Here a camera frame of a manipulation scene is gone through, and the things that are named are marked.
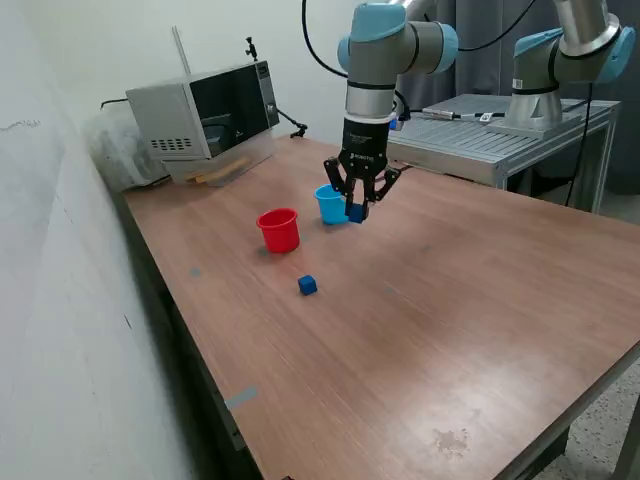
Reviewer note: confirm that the small grey-blue tape piece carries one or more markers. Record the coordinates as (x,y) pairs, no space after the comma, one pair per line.
(195,271)

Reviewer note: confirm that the red plastic cup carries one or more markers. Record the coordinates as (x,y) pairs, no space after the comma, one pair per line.
(279,235)

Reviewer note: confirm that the long grey-blue tape piece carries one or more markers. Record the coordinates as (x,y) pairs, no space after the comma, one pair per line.
(241,397)

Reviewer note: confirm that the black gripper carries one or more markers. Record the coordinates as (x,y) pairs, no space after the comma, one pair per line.
(365,145)

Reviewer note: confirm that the silver metal cylinder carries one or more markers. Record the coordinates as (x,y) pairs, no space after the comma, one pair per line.
(441,113)

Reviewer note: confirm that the silver microwave oven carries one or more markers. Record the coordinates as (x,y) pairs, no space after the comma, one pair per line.
(165,115)

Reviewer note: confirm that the dark grey curtain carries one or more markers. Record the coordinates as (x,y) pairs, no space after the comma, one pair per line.
(490,75)

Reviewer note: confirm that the translucent plastic bag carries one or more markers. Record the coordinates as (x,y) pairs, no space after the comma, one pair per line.
(115,155)

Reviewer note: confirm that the black rod with white tag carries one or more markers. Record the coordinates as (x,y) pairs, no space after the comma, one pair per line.
(485,117)

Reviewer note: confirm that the black camera mount stud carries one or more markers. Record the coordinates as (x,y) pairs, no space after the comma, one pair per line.
(249,50)

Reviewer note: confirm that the white thin rod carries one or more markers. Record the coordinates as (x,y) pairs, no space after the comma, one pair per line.
(182,52)

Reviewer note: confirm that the wooden block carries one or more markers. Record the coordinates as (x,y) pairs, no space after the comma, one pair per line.
(220,172)

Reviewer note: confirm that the blue plastic cup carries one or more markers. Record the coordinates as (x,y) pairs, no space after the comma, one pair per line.
(327,209)

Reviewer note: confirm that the blue cube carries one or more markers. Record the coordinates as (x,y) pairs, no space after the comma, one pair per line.
(307,285)
(356,215)

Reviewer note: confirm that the clear plastic box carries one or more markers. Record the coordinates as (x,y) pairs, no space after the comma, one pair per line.
(250,155)

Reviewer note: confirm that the aluminium robot mounting table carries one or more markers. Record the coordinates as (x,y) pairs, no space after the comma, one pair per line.
(475,145)

